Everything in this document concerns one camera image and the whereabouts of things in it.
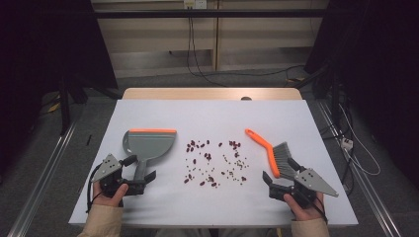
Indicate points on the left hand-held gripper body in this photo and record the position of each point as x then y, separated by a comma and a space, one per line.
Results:
108, 168

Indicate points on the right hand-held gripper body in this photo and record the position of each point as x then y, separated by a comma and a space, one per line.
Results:
313, 182

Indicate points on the grey dustpan with orange edge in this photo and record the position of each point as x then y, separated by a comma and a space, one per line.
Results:
150, 144

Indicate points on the orange brush with grey bristles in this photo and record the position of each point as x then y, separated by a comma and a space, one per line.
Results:
270, 153

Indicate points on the red and green beans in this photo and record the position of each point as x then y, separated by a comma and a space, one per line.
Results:
207, 156

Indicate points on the person's right hand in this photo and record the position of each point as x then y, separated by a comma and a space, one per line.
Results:
308, 214

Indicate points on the person's left hand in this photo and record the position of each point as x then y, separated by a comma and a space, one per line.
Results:
110, 201

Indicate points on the black metal stand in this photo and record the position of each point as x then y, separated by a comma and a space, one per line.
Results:
65, 108

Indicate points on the white table cover board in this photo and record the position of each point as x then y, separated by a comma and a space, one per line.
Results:
210, 115

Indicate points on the dark curtain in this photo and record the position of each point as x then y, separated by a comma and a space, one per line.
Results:
378, 59

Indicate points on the black horizontal bar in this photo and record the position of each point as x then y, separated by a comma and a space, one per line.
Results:
210, 13

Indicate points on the aluminium floor rail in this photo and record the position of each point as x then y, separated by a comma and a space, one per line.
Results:
365, 184
42, 177

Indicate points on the white wall socket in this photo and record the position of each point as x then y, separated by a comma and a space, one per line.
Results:
195, 4

